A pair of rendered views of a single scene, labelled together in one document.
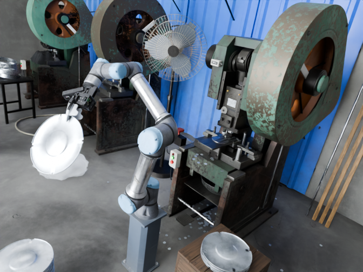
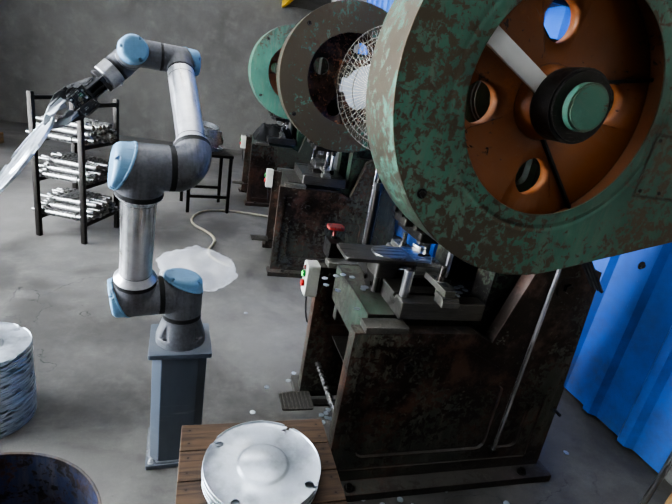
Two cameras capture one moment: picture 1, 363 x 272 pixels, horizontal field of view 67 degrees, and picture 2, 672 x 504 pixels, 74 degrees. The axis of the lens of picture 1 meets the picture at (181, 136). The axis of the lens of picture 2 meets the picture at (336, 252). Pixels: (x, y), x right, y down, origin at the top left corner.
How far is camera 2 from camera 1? 1.02 m
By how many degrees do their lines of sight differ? 27
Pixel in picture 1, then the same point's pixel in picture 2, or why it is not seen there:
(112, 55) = (299, 105)
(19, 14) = not seen: hidden behind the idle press
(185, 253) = (188, 435)
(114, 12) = (309, 34)
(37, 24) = (256, 79)
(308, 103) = (596, 186)
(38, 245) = (18, 336)
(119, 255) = not seen: hidden behind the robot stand
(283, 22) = not seen: outside the picture
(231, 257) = (255, 479)
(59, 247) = (91, 371)
